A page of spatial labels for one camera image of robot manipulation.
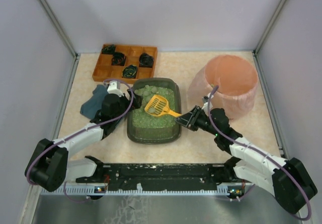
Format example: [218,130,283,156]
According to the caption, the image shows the green cat litter pellets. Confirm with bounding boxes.
[132,85,175,129]

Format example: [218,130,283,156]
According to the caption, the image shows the orange bin with bag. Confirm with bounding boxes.
[187,54,259,120]

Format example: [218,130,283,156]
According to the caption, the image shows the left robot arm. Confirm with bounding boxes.
[25,89,142,192]

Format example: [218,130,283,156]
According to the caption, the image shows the black rolled sock middle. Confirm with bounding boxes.
[111,52,126,66]

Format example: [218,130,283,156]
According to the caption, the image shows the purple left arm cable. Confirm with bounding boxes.
[25,79,133,203]

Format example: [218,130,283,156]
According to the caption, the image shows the black rolled sock right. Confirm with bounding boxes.
[139,53,154,68]

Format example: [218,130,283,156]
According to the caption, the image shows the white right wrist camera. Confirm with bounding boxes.
[202,94,213,114]

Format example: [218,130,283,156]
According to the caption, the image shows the dark grey litter box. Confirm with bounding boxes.
[127,78,181,144]

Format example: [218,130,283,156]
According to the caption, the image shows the orange wooden divided tray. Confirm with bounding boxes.
[92,43,158,84]

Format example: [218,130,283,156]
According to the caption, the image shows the yellow litter scoop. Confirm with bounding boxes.
[144,95,181,118]

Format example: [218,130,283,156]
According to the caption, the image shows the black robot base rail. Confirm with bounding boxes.
[76,164,242,191]

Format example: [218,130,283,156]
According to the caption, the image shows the black rolled sock back-left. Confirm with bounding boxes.
[101,44,116,55]

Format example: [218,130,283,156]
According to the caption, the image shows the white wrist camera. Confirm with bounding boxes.
[202,94,213,114]
[104,81,123,96]

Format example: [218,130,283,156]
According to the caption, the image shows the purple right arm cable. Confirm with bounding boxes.
[207,85,312,221]

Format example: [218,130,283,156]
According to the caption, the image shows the black rolled sock front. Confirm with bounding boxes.
[122,65,138,79]

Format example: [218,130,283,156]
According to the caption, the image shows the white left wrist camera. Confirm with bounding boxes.
[104,81,123,96]

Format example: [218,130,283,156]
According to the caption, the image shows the dark teal folded cloth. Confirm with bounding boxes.
[80,85,108,120]

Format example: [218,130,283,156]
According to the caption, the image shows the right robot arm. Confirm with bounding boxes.
[175,106,317,214]

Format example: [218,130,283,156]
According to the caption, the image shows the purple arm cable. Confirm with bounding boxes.
[207,85,312,221]
[25,79,133,203]

